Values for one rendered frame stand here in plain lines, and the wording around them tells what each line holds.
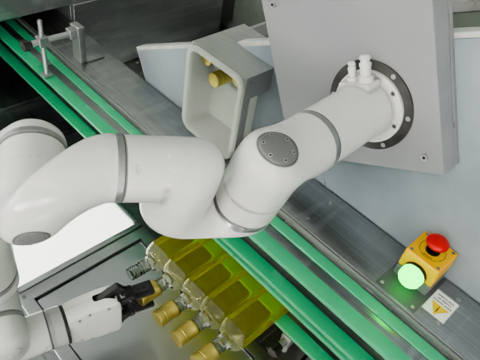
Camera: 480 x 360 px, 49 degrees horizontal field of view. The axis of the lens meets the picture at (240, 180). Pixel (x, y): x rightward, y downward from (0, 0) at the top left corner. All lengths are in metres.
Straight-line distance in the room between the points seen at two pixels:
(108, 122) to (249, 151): 0.77
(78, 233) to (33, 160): 0.69
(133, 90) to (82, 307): 0.67
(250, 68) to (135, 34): 0.92
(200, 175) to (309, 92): 0.39
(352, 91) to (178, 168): 0.33
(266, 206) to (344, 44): 0.33
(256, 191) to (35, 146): 0.28
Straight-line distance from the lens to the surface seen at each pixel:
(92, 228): 1.35
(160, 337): 1.18
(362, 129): 0.80
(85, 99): 1.47
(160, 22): 2.00
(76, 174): 0.61
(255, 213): 0.71
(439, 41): 0.83
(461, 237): 1.00
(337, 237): 1.03
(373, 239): 1.06
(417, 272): 0.97
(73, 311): 1.01
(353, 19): 0.88
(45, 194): 0.60
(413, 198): 1.01
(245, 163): 0.66
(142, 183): 0.62
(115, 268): 1.27
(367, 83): 0.85
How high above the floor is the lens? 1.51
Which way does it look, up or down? 35 degrees down
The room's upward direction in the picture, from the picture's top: 119 degrees counter-clockwise
